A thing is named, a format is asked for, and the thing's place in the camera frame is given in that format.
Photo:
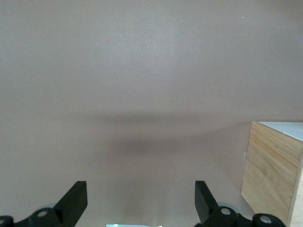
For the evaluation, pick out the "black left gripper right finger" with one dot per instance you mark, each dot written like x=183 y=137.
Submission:
x=206 y=205

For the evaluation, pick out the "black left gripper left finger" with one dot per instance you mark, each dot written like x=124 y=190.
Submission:
x=68 y=208

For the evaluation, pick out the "light wooden drawer cabinet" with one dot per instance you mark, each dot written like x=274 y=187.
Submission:
x=267 y=177

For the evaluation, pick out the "white-front closed drawer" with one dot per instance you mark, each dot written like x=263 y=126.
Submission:
x=277 y=125

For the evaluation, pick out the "brown paper table cover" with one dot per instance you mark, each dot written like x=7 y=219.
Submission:
x=118 y=71

